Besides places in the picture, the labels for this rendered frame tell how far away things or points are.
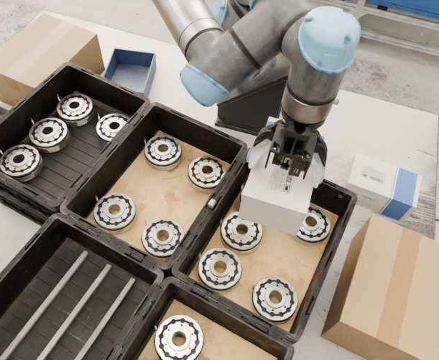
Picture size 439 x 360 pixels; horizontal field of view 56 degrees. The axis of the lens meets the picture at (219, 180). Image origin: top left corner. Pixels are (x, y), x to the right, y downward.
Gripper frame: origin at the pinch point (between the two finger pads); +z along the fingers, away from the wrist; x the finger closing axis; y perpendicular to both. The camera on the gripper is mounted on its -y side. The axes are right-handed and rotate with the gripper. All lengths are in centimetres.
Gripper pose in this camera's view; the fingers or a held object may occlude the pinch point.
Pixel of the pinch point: (283, 169)
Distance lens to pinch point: 82.4
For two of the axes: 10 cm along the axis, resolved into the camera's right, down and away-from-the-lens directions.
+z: -0.6, 5.4, 8.4
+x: 9.5, 2.9, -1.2
